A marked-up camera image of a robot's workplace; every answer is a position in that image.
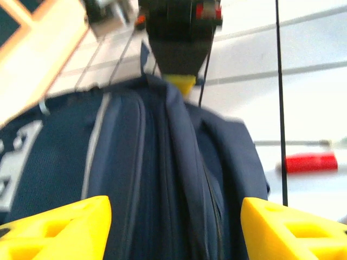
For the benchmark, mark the navy blue backpack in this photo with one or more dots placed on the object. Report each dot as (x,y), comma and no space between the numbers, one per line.
(162,162)

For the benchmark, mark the red capped white marker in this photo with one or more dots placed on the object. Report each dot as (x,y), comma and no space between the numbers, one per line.
(311,162)

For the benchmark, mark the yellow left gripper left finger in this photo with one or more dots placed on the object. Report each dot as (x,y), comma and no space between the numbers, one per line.
(54,238)

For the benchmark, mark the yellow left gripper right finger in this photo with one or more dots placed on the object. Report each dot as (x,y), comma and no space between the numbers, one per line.
(292,238)

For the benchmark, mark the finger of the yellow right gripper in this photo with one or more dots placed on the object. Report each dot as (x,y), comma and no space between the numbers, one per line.
(180,82)

